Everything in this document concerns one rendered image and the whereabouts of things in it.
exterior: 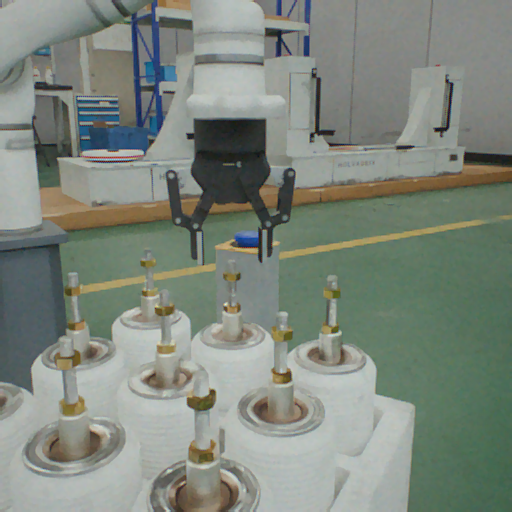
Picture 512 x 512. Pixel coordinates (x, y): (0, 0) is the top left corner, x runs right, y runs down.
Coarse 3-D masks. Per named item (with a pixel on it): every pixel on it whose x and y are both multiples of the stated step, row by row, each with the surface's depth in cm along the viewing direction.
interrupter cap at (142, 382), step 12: (180, 360) 54; (132, 372) 52; (144, 372) 52; (180, 372) 53; (192, 372) 52; (132, 384) 50; (144, 384) 50; (156, 384) 50; (180, 384) 50; (192, 384) 50; (144, 396) 48; (156, 396) 48; (168, 396) 48; (180, 396) 48
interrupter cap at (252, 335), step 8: (208, 328) 63; (216, 328) 63; (248, 328) 63; (256, 328) 63; (200, 336) 60; (208, 336) 61; (216, 336) 61; (248, 336) 61; (256, 336) 61; (264, 336) 61; (208, 344) 59; (216, 344) 58; (224, 344) 58; (232, 344) 59; (240, 344) 58; (248, 344) 58; (256, 344) 59
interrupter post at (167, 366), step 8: (176, 352) 50; (160, 360) 50; (168, 360) 50; (176, 360) 50; (160, 368) 50; (168, 368) 50; (176, 368) 50; (160, 376) 50; (168, 376) 50; (176, 376) 51; (160, 384) 50; (168, 384) 50
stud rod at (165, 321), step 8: (160, 296) 49; (168, 296) 49; (160, 304) 49; (168, 304) 49; (160, 320) 50; (168, 320) 50; (160, 328) 50; (168, 328) 50; (168, 336) 50; (168, 344) 50
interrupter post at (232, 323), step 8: (224, 312) 60; (240, 312) 60; (224, 320) 60; (232, 320) 60; (240, 320) 60; (224, 328) 60; (232, 328) 60; (240, 328) 61; (224, 336) 61; (232, 336) 60; (240, 336) 61
